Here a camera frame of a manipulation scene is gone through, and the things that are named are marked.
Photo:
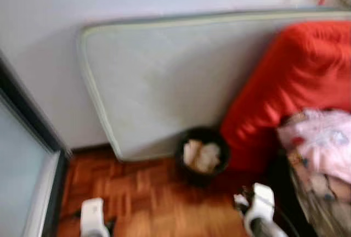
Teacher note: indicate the black waste bin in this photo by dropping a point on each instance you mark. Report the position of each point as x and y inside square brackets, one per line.
[198, 179]

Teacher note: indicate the crumpled white paper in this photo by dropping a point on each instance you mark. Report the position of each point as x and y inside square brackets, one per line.
[203, 157]

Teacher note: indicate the beige floral bed sheet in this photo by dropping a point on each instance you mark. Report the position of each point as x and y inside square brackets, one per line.
[323, 204]

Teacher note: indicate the pink cartoon print blanket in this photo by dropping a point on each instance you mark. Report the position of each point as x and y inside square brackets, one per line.
[323, 144]

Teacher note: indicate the dark framed glass door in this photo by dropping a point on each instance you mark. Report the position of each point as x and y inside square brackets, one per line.
[22, 160]

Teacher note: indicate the large red cushion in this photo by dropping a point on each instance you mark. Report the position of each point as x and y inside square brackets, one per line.
[290, 78]

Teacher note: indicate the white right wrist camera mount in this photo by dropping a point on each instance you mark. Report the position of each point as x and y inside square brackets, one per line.
[262, 204]

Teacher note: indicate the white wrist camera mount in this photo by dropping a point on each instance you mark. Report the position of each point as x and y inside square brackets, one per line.
[92, 218]
[262, 204]

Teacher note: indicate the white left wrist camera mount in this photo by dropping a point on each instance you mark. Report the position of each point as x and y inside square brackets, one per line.
[92, 218]

